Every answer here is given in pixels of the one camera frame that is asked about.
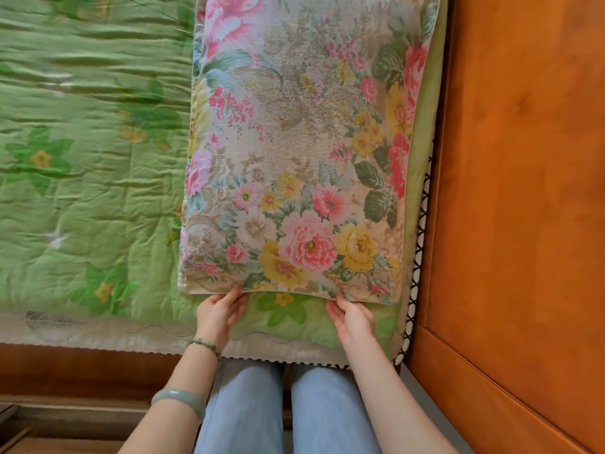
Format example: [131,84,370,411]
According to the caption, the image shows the person's right hand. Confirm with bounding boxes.
[325,290,377,349]

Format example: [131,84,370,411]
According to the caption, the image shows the person's left hand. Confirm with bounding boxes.
[196,285,249,354]

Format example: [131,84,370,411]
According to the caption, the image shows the floral print pillow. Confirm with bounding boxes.
[178,0,441,306]

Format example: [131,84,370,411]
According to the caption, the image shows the person's left forearm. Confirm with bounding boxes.
[117,342,223,454]

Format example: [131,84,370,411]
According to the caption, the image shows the person's right forearm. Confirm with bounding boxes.
[339,336,460,454]

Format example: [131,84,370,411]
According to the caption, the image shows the black-white trimmed bed mat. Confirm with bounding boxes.
[0,156,434,369]

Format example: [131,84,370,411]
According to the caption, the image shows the light blue jeans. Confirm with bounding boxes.
[193,358,383,454]

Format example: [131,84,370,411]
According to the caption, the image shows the pale green jade bangle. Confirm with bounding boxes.
[150,387,208,421]

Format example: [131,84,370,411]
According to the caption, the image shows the green floral quilt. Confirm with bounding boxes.
[0,0,449,362]

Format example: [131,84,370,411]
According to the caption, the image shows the orange wooden headboard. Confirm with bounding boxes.
[407,0,605,454]

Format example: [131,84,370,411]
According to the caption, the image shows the green beaded bracelet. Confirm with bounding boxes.
[188,337,223,364]

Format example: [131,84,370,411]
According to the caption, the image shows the dark wooden bed frame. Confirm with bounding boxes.
[0,344,294,454]

